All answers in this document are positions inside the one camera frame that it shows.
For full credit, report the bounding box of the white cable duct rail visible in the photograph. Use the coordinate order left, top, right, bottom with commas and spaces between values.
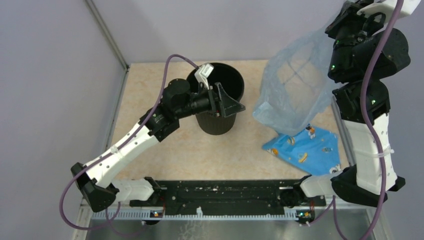
91, 206, 316, 222

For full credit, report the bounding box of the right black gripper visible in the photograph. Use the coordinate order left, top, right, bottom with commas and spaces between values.
324, 0, 392, 81

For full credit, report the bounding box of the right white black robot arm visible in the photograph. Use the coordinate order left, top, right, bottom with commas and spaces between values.
293, 0, 419, 207

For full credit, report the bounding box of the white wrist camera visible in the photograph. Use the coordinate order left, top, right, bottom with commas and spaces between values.
356, 0, 421, 22
194, 62, 214, 90

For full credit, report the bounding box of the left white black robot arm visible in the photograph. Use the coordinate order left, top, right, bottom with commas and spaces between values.
71, 78, 246, 213

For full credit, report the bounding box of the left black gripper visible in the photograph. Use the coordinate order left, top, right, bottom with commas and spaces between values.
175, 82, 246, 120

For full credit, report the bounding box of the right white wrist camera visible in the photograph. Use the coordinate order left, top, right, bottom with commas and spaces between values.
356, 0, 421, 22

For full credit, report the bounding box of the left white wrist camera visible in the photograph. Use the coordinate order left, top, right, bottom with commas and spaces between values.
194, 62, 214, 90

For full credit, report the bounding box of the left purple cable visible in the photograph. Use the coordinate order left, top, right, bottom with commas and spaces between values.
58, 53, 201, 238

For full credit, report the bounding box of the black plastic trash bin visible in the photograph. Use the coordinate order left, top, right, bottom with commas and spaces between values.
186, 62, 245, 135

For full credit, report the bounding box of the blue patterned cloth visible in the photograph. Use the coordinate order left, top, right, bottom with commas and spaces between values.
261, 124, 341, 176

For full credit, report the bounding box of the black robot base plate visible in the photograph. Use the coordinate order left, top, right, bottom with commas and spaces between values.
129, 179, 326, 215

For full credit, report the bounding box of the translucent blue trash bag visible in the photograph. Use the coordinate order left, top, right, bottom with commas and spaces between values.
252, 27, 341, 136

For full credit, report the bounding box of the purple cable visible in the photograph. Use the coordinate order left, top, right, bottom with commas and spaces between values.
331, 0, 407, 240
58, 53, 201, 238

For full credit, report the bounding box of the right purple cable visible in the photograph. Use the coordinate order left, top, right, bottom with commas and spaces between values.
331, 0, 407, 240

